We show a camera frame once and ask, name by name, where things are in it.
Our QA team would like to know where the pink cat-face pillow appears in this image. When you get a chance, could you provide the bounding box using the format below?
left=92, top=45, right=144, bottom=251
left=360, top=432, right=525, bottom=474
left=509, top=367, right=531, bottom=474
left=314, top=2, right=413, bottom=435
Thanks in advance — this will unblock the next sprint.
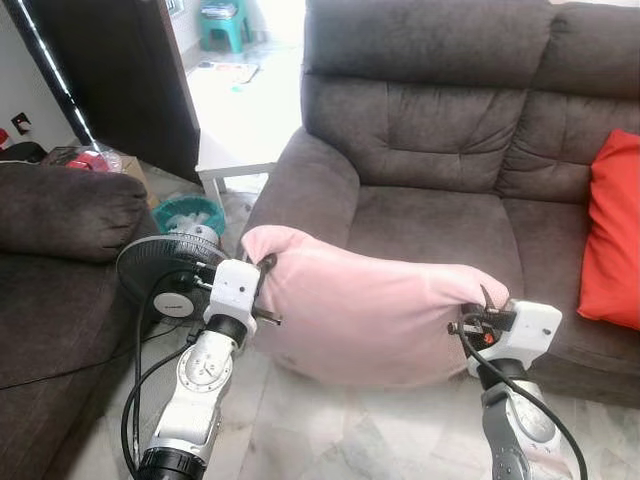
left=241, top=225, right=511, bottom=389

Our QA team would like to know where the black floor fan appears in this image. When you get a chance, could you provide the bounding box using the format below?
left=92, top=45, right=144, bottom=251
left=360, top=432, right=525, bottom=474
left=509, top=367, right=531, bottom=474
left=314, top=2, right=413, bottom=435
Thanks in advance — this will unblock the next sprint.
left=115, top=225, right=231, bottom=321

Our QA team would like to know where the grey-brown fabric sofa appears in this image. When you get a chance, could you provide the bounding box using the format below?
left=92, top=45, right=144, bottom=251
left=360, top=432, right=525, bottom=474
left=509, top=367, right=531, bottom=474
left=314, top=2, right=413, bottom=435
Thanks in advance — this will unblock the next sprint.
left=245, top=0, right=640, bottom=409

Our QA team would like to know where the patterned floor mat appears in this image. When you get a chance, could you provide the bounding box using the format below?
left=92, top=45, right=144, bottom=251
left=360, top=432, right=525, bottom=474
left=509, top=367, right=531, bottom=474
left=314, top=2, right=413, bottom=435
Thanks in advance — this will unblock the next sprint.
left=195, top=62, right=261, bottom=87

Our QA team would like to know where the teal plastic basket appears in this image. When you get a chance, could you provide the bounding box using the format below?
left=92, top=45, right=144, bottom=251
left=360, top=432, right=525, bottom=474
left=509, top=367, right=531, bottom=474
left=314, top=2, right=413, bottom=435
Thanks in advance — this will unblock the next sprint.
left=152, top=195, right=227, bottom=239

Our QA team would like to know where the white side table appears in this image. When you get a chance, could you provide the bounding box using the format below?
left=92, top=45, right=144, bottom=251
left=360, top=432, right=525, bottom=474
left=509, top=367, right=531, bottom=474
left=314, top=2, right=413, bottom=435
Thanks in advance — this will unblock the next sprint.
left=196, top=130, right=291, bottom=211

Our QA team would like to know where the red cushion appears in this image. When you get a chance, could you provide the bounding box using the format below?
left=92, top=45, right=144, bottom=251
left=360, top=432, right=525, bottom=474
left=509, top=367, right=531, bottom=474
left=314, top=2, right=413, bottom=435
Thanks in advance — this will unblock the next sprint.
left=577, top=128, right=640, bottom=331

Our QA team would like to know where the brown cardboard box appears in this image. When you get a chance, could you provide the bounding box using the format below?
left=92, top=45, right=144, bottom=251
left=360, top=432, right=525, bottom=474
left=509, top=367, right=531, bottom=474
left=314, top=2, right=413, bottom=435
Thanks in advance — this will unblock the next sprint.
left=45, top=145, right=150, bottom=197

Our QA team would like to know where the dark brown fabric armchair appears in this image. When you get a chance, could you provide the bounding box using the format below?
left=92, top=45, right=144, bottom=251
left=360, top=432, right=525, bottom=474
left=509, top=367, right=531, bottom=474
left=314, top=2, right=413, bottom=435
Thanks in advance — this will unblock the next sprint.
left=0, top=160, right=171, bottom=480

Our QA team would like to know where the red package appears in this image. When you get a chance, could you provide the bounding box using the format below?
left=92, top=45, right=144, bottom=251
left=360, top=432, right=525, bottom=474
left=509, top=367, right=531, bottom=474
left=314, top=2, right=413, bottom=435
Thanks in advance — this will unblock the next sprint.
left=65, top=150, right=111, bottom=172

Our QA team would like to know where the dark wooden door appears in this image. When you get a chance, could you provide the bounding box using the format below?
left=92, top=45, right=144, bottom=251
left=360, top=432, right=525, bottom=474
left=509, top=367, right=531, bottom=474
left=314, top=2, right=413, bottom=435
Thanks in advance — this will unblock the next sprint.
left=20, top=0, right=201, bottom=184

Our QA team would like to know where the teal plastic stool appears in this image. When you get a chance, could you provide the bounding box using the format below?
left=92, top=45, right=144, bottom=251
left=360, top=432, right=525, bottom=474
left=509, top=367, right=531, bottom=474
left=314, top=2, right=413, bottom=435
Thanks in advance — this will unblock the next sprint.
left=197, top=0, right=251, bottom=53

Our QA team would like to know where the shiny metal strip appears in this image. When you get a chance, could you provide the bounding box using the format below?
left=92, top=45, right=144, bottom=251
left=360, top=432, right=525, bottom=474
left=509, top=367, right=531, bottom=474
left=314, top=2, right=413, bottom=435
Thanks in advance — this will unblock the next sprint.
left=20, top=0, right=97, bottom=149

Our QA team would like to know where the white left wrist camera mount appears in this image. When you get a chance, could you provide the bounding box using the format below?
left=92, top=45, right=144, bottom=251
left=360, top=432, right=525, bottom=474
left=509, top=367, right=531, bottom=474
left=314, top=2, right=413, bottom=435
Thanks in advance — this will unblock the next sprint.
left=205, top=259, right=263, bottom=331

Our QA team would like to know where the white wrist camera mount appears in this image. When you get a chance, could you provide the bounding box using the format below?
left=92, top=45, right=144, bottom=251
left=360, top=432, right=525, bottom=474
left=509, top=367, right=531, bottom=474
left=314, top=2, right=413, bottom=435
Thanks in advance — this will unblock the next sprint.
left=205, top=259, right=263, bottom=331
left=490, top=302, right=563, bottom=367

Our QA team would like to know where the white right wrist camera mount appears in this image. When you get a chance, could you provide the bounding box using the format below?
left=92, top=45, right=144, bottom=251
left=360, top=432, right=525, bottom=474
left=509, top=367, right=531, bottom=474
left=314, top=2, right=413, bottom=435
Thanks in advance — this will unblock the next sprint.
left=490, top=302, right=563, bottom=367

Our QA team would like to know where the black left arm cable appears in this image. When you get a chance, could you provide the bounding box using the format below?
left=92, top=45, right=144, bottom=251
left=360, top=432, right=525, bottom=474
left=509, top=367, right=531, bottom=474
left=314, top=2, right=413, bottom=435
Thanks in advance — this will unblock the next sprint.
left=120, top=295, right=211, bottom=480

